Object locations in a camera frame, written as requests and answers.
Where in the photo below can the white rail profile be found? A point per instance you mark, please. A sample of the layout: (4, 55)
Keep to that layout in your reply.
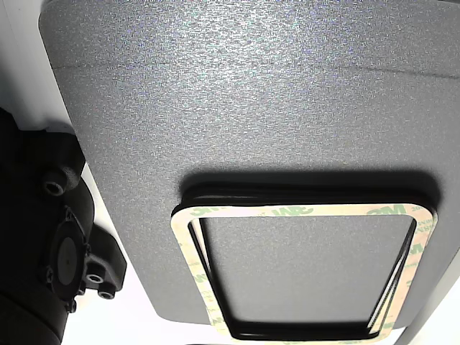
(21, 54)

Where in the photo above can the gray foam mat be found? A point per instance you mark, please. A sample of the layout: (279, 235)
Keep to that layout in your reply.
(230, 118)

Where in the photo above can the black frame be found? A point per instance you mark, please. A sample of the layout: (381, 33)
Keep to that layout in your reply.
(251, 189)

